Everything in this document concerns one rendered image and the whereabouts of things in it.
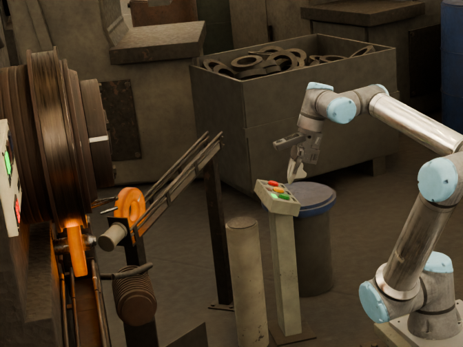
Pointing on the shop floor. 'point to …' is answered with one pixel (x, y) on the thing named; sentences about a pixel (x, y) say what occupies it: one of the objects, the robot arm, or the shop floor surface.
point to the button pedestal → (284, 266)
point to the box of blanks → (290, 106)
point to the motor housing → (136, 308)
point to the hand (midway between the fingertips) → (288, 180)
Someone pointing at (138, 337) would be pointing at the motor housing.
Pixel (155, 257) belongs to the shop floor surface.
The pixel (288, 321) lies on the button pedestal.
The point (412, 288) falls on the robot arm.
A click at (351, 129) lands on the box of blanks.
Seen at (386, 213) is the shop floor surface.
